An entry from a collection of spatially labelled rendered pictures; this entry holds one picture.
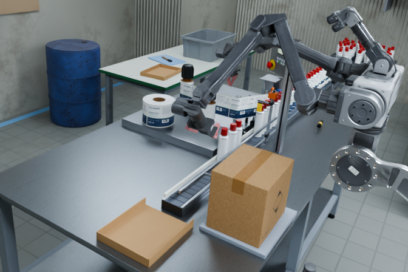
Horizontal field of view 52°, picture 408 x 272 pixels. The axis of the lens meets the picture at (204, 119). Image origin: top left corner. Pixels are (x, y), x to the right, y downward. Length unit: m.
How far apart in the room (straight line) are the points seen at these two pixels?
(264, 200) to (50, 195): 0.98
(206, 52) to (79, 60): 1.28
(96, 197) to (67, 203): 0.13
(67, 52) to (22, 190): 2.48
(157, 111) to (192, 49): 1.96
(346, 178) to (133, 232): 0.90
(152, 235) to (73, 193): 0.47
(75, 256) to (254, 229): 1.27
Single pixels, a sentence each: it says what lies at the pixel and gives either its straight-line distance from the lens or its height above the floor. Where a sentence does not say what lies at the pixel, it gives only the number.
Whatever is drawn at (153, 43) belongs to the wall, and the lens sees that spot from 6.06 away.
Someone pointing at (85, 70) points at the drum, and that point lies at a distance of 4.44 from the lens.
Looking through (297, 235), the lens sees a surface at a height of 0.47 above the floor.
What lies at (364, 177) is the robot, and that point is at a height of 1.12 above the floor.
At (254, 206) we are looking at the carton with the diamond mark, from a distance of 1.62.
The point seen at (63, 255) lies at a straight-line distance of 2.63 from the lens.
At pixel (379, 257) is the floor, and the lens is 3.32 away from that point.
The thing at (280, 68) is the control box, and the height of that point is 1.33.
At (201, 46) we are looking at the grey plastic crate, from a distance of 4.30.
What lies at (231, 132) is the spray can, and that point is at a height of 1.04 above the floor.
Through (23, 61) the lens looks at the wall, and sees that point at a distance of 4.97.
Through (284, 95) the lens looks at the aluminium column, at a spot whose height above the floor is 1.19.
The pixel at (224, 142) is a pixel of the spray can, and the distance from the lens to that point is 2.10.
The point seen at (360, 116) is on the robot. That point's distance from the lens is 1.51.
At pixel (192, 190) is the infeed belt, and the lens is 1.95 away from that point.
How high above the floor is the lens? 1.94
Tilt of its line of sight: 23 degrees down
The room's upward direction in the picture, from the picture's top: 5 degrees clockwise
